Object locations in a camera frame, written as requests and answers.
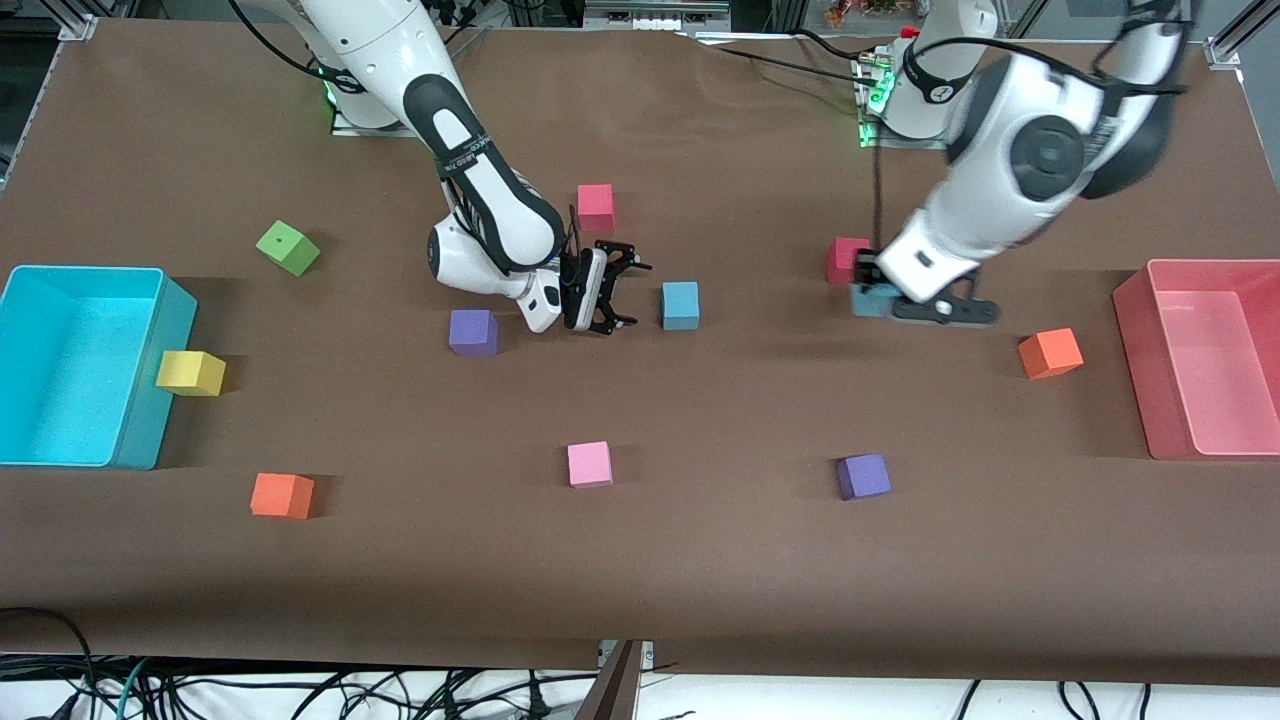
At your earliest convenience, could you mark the yellow foam block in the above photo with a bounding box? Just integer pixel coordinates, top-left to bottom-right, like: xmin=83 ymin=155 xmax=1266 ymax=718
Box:
xmin=155 ymin=350 xmax=227 ymax=397

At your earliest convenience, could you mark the orange foam block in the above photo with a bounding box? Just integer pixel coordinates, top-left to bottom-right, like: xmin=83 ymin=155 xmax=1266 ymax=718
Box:
xmin=1018 ymin=328 xmax=1085 ymax=380
xmin=250 ymin=473 xmax=316 ymax=521

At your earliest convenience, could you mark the green foam block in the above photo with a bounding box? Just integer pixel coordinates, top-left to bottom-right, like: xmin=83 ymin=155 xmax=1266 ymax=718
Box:
xmin=256 ymin=220 xmax=322 ymax=277

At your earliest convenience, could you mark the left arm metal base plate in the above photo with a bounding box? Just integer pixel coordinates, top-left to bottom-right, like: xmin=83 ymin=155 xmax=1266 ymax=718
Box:
xmin=855 ymin=50 xmax=951 ymax=151

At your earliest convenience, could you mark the brown table cover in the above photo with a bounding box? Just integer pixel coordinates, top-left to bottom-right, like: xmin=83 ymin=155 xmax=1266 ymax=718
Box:
xmin=0 ymin=20 xmax=1280 ymax=686

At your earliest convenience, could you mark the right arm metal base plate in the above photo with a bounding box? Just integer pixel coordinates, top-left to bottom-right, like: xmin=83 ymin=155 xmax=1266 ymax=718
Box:
xmin=330 ymin=95 xmax=406 ymax=138

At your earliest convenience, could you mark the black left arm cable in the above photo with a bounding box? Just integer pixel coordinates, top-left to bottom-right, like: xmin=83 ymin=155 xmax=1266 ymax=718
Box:
xmin=873 ymin=0 xmax=1191 ymax=263

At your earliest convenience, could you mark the light blue foam block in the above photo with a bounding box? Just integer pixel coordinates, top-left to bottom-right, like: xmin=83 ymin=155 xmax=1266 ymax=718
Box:
xmin=660 ymin=281 xmax=701 ymax=331
xmin=850 ymin=283 xmax=901 ymax=320

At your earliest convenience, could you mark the black looped floor cable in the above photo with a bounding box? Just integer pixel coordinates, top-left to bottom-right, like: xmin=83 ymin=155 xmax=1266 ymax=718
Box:
xmin=0 ymin=605 xmax=101 ymax=720

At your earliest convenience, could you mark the black cable across cover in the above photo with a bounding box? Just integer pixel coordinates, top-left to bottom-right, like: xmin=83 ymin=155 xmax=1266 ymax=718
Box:
xmin=690 ymin=28 xmax=881 ymax=86

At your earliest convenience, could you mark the pink plastic bin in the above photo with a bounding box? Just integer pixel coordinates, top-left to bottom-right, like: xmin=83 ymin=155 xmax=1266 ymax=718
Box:
xmin=1112 ymin=258 xmax=1280 ymax=461

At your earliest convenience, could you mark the red foam block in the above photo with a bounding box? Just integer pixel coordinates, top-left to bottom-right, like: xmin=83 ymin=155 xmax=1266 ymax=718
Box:
xmin=577 ymin=184 xmax=615 ymax=233
xmin=826 ymin=237 xmax=873 ymax=286

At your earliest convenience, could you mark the teal cable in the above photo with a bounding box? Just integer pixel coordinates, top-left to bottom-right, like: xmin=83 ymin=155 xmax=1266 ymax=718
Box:
xmin=115 ymin=655 xmax=151 ymax=720

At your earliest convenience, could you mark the pink foam block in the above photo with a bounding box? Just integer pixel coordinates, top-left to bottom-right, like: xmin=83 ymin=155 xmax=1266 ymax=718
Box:
xmin=567 ymin=441 xmax=614 ymax=489

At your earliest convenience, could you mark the cyan plastic bin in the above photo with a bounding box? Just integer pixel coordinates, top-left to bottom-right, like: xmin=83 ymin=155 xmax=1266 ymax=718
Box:
xmin=0 ymin=265 xmax=199 ymax=471

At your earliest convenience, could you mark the grey power strip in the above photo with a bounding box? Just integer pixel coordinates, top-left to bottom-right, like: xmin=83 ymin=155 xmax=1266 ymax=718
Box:
xmin=585 ymin=0 xmax=731 ymax=31

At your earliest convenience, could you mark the purple foam block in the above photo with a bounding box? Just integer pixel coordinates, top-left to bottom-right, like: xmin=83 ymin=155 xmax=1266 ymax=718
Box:
xmin=836 ymin=453 xmax=892 ymax=501
xmin=448 ymin=309 xmax=499 ymax=358

